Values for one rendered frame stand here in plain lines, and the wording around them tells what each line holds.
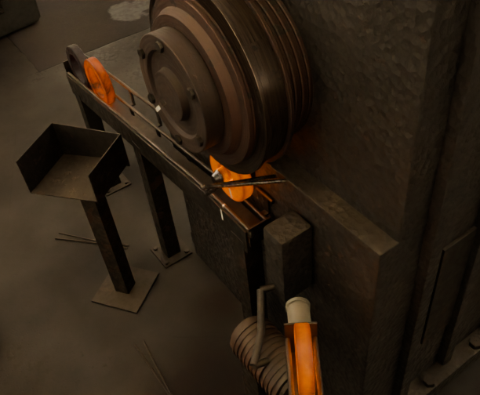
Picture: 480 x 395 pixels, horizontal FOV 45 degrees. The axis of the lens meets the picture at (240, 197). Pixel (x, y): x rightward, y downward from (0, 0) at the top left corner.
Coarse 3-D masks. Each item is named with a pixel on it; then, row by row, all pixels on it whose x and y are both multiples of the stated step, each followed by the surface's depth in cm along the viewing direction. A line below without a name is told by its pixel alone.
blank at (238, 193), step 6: (210, 156) 156; (210, 162) 158; (216, 162) 154; (216, 168) 156; (234, 174) 149; (240, 174) 147; (246, 186) 148; (252, 186) 150; (228, 192) 158; (234, 192) 154; (240, 192) 151; (246, 192) 150; (252, 192) 152; (234, 198) 156; (240, 198) 153
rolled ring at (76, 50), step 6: (66, 48) 231; (72, 48) 226; (78, 48) 226; (66, 54) 236; (72, 54) 227; (78, 54) 225; (84, 54) 225; (72, 60) 236; (78, 60) 224; (84, 60) 225; (72, 66) 237; (78, 66) 238; (78, 72) 239; (84, 72) 226; (78, 78) 238; (84, 78) 230; (84, 84) 234
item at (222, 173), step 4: (220, 168) 151; (224, 168) 151; (216, 172) 151; (220, 172) 150; (224, 172) 150; (228, 172) 151; (212, 176) 151; (216, 176) 150; (220, 176) 150; (224, 176) 150; (228, 176) 151; (212, 180) 152; (216, 180) 150; (220, 180) 150; (224, 180) 151; (228, 180) 152
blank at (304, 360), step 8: (296, 328) 123; (304, 328) 122; (296, 336) 121; (304, 336) 120; (296, 344) 119; (304, 344) 119; (296, 352) 119; (304, 352) 118; (312, 352) 118; (296, 360) 121; (304, 360) 118; (312, 360) 118; (296, 368) 128; (304, 368) 117; (312, 368) 117; (304, 376) 117; (312, 376) 117; (304, 384) 118; (312, 384) 118; (304, 392) 119; (312, 392) 119
